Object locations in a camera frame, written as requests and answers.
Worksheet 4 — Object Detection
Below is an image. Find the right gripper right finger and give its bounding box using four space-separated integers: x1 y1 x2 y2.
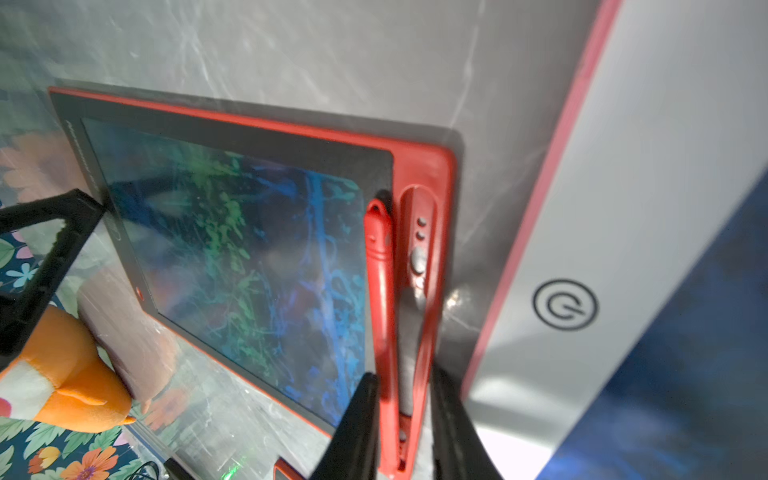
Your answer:
430 367 502 480

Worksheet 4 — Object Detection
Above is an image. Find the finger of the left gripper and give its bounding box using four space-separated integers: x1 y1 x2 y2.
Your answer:
1 189 105 369

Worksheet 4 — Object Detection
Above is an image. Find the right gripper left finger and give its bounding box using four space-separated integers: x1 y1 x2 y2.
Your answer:
310 372 380 480

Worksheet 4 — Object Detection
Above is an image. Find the red stylus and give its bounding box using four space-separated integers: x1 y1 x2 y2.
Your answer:
363 199 400 479

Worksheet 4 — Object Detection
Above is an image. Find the rear red writing tablet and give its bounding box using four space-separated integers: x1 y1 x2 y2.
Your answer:
49 87 456 479

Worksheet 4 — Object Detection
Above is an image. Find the pink white writing tablet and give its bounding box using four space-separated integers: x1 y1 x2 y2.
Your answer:
462 1 767 479

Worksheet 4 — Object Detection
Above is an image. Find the orange shark plush toy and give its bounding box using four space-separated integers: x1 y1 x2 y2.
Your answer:
1 305 136 433

